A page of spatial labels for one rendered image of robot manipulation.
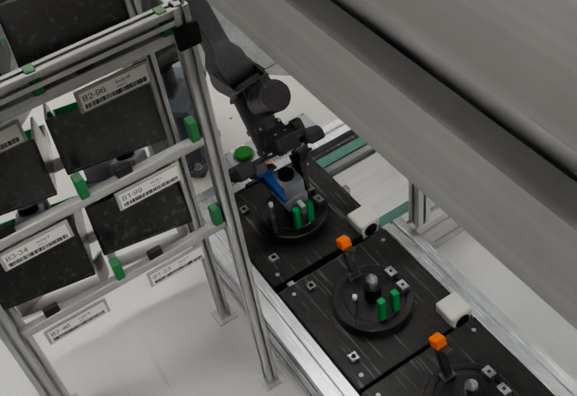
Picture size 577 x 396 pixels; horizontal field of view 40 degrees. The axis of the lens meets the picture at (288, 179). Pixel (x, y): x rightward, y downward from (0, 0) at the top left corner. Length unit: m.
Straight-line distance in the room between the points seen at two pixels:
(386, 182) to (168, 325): 0.53
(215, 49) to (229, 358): 0.56
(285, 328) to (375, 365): 0.17
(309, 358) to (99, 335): 0.45
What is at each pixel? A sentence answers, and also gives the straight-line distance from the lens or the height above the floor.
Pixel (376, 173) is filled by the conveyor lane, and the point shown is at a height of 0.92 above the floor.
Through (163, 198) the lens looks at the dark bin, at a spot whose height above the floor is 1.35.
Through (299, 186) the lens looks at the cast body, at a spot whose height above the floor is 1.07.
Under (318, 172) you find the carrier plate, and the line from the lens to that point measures 1.62.
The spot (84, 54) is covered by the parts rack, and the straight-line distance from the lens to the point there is 0.85.
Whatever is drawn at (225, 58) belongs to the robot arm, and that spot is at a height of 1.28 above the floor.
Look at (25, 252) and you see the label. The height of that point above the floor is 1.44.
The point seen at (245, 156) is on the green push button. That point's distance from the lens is 1.67.
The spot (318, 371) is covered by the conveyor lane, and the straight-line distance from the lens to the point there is 1.36.
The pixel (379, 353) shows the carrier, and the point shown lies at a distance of 1.36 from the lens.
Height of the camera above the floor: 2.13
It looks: 46 degrees down
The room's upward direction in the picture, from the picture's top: 9 degrees counter-clockwise
